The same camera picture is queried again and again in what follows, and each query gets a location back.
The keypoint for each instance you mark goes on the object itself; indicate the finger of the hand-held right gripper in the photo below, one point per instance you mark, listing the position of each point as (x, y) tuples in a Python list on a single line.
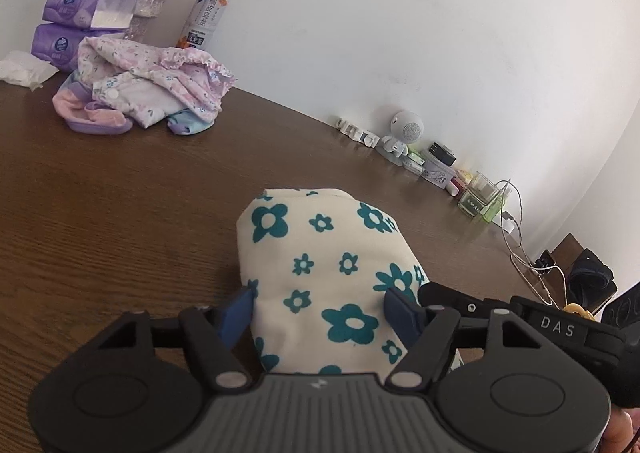
[(575, 330)]

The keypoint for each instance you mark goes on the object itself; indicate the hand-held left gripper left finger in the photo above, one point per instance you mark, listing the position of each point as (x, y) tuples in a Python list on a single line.
[(237, 318)]

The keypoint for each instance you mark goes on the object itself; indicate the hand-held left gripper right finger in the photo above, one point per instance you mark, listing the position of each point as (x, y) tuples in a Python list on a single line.
[(402, 315)]

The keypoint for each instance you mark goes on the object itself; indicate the cream teal-flower garment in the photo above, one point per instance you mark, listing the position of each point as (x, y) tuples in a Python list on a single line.
[(325, 238)]

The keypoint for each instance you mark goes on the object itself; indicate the person's right hand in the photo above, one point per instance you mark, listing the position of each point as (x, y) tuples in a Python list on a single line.
[(622, 430)]

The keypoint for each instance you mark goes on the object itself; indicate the black bag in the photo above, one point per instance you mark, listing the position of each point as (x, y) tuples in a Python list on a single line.
[(592, 278)]

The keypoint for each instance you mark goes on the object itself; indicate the glass cup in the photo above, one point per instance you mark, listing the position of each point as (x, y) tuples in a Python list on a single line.
[(477, 195)]

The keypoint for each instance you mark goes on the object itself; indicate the green spray bottle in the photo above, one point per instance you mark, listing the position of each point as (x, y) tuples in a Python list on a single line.
[(504, 208)]

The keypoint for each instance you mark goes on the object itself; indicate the green white small packet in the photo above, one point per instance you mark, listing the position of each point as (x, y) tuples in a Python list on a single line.
[(414, 162)]

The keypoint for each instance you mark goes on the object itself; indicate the black charger adapter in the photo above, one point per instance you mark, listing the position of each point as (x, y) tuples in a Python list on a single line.
[(442, 154)]

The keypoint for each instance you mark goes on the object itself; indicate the white robot speaker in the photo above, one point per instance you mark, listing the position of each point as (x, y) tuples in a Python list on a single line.
[(407, 128)]

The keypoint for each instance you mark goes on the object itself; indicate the light blue cloth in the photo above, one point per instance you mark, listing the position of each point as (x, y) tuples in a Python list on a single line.
[(190, 124)]

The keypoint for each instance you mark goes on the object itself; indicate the pink purple cloth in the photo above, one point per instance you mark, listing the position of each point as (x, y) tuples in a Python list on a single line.
[(95, 123)]

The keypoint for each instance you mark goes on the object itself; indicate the pink floral baby garment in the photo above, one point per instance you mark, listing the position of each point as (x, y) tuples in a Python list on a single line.
[(150, 78)]

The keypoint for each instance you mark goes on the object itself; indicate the tea bottle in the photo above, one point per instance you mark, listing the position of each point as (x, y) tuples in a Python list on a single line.
[(205, 13)]

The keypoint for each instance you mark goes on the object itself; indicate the crumpled white tissue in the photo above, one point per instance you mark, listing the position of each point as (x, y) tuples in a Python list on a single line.
[(25, 70)]

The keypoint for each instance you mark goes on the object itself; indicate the closed purple tissue pack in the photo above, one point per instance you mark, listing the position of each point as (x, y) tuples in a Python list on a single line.
[(55, 45)]

